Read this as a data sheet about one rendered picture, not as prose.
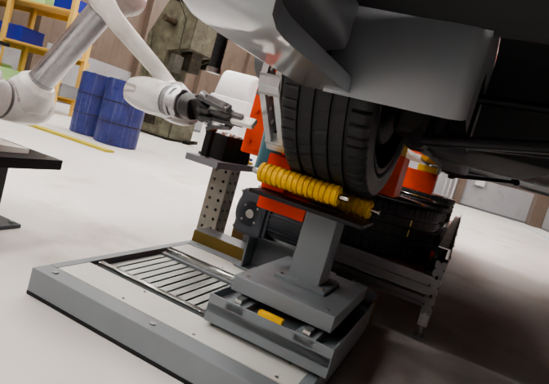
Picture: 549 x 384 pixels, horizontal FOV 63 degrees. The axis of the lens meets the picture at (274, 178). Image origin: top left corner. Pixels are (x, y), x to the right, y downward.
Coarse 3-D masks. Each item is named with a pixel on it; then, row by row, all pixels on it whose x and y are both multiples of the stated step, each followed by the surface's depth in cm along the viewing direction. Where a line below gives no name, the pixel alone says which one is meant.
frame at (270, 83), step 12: (264, 72) 115; (276, 72) 114; (264, 84) 115; (276, 84) 114; (264, 96) 118; (276, 96) 116; (264, 108) 121; (276, 108) 119; (264, 120) 124; (276, 120) 122; (276, 132) 131; (276, 144) 128
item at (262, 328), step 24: (216, 312) 121; (240, 312) 118; (264, 312) 116; (360, 312) 147; (240, 336) 118; (264, 336) 115; (288, 336) 113; (312, 336) 113; (336, 336) 122; (288, 360) 113; (312, 360) 110; (336, 360) 115
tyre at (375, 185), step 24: (288, 96) 109; (312, 96) 106; (336, 96) 104; (288, 120) 112; (312, 120) 109; (336, 120) 105; (360, 120) 102; (288, 144) 117; (312, 144) 114; (336, 144) 109; (360, 144) 105; (312, 168) 121; (336, 168) 115; (360, 168) 111; (360, 192) 121
